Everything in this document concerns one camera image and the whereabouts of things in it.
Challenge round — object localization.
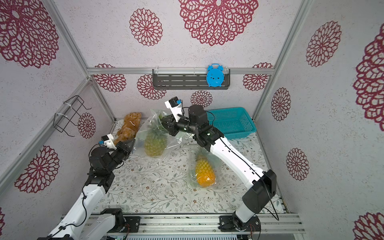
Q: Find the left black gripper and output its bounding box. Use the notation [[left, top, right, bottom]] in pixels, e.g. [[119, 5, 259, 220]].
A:
[[106, 138, 135, 172]]

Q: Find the clear zip-top bag green seal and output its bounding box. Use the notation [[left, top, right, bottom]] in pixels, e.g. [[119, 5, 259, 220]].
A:
[[135, 110, 193, 159]]

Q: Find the green pineapple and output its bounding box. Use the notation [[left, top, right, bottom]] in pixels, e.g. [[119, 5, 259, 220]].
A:
[[145, 113, 168, 157]]

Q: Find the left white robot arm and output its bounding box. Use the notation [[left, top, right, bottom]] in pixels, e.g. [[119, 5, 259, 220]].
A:
[[39, 139, 135, 240]]

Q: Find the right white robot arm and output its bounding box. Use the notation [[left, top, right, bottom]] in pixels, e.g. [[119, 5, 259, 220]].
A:
[[161, 98, 277, 232]]

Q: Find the yellow orange pineapple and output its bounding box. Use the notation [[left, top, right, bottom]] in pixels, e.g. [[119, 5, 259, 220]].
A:
[[195, 155, 216, 188]]

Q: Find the tan teddy bear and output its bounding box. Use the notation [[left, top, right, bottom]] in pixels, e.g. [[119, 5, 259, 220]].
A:
[[114, 112, 142, 145]]

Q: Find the teal plastic basket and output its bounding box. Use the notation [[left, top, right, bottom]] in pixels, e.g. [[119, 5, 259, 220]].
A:
[[207, 107, 257, 140]]

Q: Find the blue alarm clock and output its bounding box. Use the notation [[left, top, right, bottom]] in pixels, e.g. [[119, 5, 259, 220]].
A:
[[206, 64, 225, 87]]

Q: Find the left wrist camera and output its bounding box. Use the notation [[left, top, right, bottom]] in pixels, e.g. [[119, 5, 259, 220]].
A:
[[99, 134, 117, 150]]

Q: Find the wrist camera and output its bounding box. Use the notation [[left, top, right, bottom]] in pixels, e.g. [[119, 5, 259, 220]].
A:
[[165, 97, 184, 122], [99, 134, 117, 150]]

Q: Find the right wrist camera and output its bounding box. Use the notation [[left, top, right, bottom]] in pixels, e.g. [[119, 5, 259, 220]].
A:
[[165, 97, 184, 122]]

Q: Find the grey wall shelf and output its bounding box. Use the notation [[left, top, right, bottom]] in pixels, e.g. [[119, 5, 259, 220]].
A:
[[152, 69, 231, 90]]

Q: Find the black wire wall rack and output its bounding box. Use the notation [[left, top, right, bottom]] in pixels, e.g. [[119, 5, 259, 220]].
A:
[[53, 95, 92, 138]]

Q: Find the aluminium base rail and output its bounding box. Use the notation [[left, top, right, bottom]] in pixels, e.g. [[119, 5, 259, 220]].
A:
[[121, 214, 306, 236]]

